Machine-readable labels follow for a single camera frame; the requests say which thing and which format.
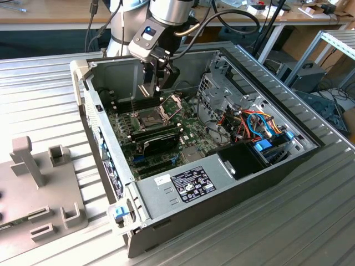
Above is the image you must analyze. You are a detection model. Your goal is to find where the blue case latch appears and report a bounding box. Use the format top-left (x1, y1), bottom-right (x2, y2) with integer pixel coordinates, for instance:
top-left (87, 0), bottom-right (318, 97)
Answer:
top-left (114, 206), bottom-right (128, 222)

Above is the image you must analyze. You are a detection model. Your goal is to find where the black graphics card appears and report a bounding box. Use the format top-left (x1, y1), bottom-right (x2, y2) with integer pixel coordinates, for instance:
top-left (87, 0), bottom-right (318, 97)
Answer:
top-left (140, 132), bottom-right (180, 157)

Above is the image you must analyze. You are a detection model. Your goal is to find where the black equipment box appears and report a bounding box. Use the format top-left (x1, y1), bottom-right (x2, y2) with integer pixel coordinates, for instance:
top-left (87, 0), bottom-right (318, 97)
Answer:
top-left (277, 62), bottom-right (327, 94)

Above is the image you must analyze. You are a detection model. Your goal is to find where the orange wire bundle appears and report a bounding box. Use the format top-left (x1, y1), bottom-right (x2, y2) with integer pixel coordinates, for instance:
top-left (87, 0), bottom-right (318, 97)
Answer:
top-left (217, 109), bottom-right (282, 142)

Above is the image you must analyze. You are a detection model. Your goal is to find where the grey chipset heatsink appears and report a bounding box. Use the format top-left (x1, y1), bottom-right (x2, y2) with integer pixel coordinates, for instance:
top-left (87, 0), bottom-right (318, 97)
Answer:
top-left (181, 146), bottom-right (205, 165)

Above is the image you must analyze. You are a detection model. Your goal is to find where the grey power supply unit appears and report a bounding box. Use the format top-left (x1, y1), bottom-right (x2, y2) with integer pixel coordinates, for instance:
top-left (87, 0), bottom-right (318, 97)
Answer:
top-left (134, 154), bottom-right (239, 222)

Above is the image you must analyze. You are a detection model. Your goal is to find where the small white box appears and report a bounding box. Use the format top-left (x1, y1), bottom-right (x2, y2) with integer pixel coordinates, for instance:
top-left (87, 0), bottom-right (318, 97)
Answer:
top-left (246, 4), bottom-right (284, 17)

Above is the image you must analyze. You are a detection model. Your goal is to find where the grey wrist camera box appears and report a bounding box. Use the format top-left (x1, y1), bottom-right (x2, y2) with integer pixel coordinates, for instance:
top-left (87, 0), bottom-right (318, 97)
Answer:
top-left (128, 23), bottom-right (165, 61)

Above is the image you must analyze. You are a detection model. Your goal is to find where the grey parts rack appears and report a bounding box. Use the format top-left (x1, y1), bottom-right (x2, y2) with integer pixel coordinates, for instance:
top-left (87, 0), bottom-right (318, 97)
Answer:
top-left (0, 135), bottom-right (89, 263)

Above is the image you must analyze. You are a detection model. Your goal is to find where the black expansion slot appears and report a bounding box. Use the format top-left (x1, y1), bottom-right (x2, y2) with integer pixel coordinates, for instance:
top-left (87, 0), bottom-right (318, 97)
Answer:
top-left (138, 165), bottom-right (175, 178)
top-left (136, 159), bottom-right (173, 171)

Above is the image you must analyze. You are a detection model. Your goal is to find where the wooden desk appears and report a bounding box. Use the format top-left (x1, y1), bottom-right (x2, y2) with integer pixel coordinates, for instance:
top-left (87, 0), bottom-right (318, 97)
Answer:
top-left (0, 0), bottom-right (355, 32)

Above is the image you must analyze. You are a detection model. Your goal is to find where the aluminium shelf frame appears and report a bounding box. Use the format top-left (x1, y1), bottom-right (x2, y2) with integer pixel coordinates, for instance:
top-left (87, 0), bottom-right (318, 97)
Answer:
top-left (285, 29), bottom-right (355, 89)

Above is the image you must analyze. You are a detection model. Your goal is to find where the CPU socket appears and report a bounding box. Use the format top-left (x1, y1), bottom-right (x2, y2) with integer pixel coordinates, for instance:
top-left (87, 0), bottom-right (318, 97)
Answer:
top-left (132, 106), bottom-right (171, 131)

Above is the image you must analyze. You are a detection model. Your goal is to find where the open cardboard box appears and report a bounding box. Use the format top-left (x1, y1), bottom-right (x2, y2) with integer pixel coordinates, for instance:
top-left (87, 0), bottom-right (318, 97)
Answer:
top-left (298, 1), bottom-right (338, 18)

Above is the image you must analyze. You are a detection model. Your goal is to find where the metal drive cage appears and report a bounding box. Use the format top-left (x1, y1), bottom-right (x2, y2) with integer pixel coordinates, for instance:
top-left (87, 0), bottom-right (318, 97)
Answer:
top-left (197, 72), bottom-right (268, 131)

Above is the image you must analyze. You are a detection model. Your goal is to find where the brown cardboard box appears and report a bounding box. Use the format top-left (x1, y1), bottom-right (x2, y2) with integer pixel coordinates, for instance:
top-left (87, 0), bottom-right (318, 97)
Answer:
top-left (342, 108), bottom-right (355, 136)

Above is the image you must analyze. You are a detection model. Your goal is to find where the black robot cable hose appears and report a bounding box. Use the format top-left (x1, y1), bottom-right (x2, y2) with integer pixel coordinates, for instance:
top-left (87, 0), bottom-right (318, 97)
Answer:
top-left (176, 0), bottom-right (261, 60)

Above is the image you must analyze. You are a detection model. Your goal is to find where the open black PC case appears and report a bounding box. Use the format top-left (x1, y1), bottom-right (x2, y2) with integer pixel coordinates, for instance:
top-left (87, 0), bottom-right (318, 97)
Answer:
top-left (69, 47), bottom-right (327, 258)

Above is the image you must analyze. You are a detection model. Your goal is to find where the hard disk in blue carrier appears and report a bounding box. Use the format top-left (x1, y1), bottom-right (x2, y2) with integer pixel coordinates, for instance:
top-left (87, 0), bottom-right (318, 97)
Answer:
top-left (253, 132), bottom-right (296, 167)

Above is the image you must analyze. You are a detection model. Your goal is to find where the black tripod pole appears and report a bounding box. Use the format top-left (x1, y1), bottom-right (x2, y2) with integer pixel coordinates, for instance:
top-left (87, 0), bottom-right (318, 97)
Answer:
top-left (251, 0), bottom-right (288, 56)

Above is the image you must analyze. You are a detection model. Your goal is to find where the silver CPU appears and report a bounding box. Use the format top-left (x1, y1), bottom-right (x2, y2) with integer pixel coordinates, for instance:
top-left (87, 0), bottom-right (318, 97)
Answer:
top-left (138, 82), bottom-right (155, 98)

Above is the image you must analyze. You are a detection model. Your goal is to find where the dark teal case panel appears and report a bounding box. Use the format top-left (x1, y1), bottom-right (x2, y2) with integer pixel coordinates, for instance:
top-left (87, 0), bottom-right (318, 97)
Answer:
top-left (293, 90), bottom-right (347, 134)

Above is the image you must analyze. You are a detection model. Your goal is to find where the blue data cable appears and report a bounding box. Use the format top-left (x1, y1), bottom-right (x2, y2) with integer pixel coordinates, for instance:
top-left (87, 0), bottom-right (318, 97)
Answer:
top-left (247, 112), bottom-right (275, 140)

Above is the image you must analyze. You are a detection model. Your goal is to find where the green RAM stick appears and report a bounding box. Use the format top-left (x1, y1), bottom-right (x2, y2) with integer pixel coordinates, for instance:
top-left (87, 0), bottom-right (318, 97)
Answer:
top-left (0, 215), bottom-right (31, 231)

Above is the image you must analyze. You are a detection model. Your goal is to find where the green motherboard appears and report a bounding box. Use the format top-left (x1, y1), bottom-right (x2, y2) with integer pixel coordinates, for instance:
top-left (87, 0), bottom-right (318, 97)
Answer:
top-left (105, 93), bottom-right (232, 181)

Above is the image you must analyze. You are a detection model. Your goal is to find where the RAM slot with white clips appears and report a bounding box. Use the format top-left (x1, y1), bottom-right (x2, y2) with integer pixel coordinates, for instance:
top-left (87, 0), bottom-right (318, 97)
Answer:
top-left (134, 128), bottom-right (184, 144)
top-left (113, 97), bottom-right (163, 110)
top-left (110, 94), bottom-right (161, 105)

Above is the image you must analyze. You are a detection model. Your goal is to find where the RAM slot with black clips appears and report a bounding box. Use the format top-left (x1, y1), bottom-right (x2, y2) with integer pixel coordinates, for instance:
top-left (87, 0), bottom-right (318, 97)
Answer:
top-left (133, 125), bottom-right (183, 141)
top-left (111, 95), bottom-right (163, 108)
top-left (131, 120), bottom-right (181, 136)

